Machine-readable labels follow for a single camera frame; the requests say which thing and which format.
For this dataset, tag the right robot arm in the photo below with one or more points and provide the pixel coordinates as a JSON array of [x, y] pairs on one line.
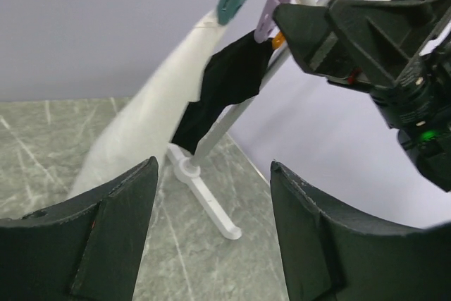
[[427, 148]]

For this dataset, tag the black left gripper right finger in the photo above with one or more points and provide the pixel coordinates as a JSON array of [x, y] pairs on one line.
[[332, 251]]

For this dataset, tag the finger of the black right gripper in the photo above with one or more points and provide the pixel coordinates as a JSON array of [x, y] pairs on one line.
[[315, 47]]

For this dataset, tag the white underwear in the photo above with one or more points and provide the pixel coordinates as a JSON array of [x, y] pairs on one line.
[[146, 125]]

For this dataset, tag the orange plastic clip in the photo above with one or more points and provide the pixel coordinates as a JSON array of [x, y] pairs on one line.
[[278, 41]]

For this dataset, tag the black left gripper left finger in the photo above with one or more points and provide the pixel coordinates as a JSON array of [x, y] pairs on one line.
[[86, 248]]

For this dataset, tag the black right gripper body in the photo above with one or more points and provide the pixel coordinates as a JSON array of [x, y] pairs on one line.
[[383, 41]]

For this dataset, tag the purple plastic clip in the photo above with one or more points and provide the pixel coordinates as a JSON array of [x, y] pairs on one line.
[[266, 24]]

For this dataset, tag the black underwear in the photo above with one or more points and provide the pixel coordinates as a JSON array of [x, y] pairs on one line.
[[232, 76]]

